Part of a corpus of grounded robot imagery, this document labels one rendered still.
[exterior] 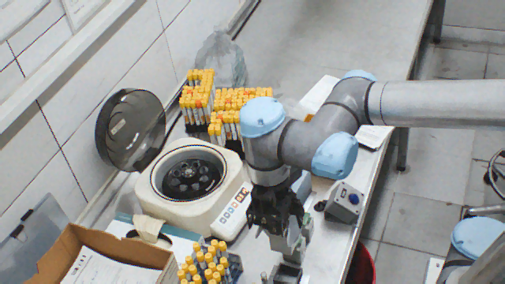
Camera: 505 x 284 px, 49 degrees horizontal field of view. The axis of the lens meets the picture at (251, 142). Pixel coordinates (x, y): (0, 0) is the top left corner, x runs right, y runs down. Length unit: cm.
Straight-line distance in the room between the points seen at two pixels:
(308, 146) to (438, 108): 20
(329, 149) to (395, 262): 160
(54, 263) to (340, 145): 77
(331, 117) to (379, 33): 118
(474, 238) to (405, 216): 148
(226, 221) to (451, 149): 171
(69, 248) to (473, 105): 95
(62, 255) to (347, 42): 119
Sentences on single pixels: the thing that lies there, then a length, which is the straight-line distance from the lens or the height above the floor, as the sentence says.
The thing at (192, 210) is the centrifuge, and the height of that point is 99.
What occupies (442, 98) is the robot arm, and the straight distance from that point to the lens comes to 87.
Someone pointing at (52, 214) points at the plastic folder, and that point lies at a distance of 137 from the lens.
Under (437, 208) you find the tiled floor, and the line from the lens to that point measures 260.
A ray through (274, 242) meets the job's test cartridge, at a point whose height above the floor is 105.
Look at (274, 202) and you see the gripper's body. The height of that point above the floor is 123.
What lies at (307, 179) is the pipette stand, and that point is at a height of 95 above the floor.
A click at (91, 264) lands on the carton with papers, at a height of 94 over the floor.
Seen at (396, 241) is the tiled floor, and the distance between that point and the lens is 247.
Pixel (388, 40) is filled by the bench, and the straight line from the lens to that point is 201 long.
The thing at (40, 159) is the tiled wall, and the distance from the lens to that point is 134.
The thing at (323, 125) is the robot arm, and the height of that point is 140.
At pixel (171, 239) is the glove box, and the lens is 135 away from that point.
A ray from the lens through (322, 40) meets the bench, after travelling 202.
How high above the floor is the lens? 198
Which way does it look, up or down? 43 degrees down
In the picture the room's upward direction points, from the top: 9 degrees counter-clockwise
